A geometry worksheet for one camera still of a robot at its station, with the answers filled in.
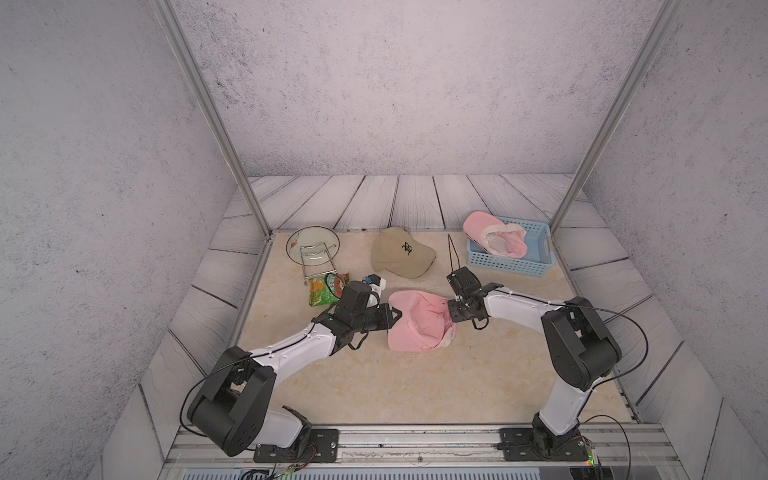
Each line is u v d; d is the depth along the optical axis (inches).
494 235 44.9
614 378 19.6
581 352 18.8
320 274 42.4
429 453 28.6
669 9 27.5
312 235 39.0
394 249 42.4
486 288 28.1
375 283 31.1
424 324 36.6
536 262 40.1
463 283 30.4
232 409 16.6
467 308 27.7
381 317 29.8
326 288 38.8
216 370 17.5
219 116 35.1
